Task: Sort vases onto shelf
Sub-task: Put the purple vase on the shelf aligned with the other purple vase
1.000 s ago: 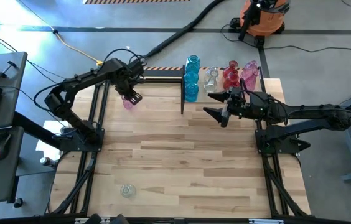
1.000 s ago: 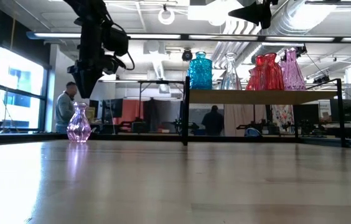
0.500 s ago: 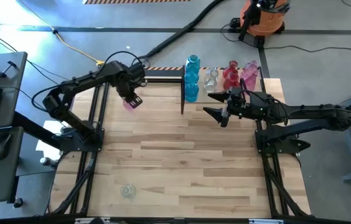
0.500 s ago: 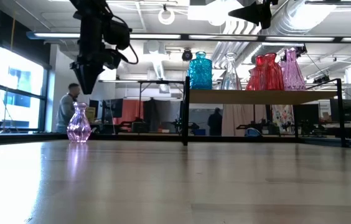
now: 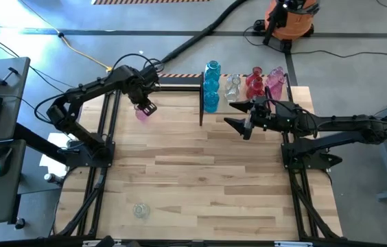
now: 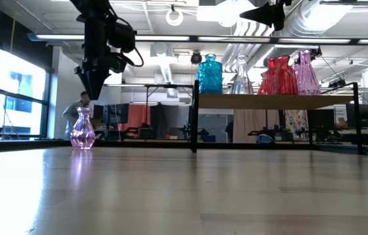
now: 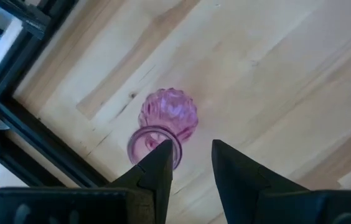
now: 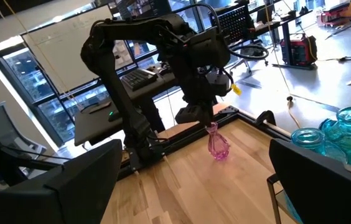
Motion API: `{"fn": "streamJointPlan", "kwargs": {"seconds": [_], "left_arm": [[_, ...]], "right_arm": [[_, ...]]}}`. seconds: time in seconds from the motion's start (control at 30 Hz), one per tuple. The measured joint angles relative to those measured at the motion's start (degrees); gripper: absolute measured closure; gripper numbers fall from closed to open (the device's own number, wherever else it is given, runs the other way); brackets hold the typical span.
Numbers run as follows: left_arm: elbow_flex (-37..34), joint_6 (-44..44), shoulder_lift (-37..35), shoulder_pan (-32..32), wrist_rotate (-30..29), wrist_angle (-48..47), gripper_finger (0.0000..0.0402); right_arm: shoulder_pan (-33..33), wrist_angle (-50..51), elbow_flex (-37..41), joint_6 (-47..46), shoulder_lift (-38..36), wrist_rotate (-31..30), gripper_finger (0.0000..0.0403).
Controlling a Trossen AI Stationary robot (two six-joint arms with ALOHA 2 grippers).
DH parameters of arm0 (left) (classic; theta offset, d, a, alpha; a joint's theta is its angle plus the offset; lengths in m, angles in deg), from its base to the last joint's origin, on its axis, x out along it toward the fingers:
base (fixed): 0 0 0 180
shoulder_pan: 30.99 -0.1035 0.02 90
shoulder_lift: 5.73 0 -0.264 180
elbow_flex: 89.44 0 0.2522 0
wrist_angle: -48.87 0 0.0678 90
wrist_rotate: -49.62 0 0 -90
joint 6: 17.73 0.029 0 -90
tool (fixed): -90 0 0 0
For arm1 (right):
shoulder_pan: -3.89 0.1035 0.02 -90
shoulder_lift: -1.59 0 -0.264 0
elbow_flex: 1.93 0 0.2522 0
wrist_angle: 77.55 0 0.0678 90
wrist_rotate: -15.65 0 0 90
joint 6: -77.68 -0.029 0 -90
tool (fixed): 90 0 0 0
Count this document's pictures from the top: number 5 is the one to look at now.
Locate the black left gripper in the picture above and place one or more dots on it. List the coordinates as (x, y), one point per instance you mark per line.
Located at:
(142, 91)

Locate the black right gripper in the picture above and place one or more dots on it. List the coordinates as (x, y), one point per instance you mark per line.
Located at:
(263, 115)

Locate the pink bulb vase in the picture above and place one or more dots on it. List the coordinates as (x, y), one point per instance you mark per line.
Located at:
(141, 115)

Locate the dark red faceted vase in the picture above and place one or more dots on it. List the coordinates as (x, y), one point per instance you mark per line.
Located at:
(253, 94)

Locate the clear hexagonal vase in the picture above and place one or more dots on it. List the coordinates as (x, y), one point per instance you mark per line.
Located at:
(231, 93)

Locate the blue diamond-pattern vase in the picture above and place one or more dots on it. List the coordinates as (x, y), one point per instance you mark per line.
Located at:
(211, 102)

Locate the pink ribbed cone vase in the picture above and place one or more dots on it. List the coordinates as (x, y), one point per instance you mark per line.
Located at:
(276, 90)

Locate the blue round vase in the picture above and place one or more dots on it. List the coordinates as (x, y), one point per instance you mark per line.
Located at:
(210, 85)

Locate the red cone vase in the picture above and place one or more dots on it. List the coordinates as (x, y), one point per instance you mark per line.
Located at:
(256, 72)

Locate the blue square bottle vase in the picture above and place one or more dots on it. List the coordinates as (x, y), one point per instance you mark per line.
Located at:
(212, 70)

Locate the clear round vase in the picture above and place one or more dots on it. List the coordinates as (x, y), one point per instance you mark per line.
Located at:
(141, 210)

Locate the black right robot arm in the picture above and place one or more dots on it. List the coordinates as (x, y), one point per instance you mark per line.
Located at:
(344, 123)

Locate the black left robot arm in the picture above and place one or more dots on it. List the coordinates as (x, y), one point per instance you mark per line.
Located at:
(87, 87)

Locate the black mat hazard stripe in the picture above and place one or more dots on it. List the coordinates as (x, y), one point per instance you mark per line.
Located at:
(179, 80)

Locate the orange shop vacuum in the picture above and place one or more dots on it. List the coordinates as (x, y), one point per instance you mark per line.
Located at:
(293, 24)

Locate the white sheet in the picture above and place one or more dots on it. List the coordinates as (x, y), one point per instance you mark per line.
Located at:
(54, 164)

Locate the small bottle white cap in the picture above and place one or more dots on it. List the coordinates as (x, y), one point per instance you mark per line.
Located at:
(56, 179)

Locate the black computer mouse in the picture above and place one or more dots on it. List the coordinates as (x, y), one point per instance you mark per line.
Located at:
(3, 158)

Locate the black desk foot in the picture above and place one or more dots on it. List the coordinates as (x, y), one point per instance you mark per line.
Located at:
(20, 223)

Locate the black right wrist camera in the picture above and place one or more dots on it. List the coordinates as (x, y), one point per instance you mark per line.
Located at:
(247, 132)

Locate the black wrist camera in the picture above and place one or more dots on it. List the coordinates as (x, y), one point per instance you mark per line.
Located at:
(247, 132)
(149, 109)

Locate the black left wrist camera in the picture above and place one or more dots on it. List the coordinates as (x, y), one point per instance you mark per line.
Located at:
(149, 109)

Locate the black aluminium table frame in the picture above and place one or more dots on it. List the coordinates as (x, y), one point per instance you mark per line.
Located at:
(179, 88)

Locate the white bracket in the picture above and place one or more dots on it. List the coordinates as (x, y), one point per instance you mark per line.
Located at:
(293, 244)
(90, 243)

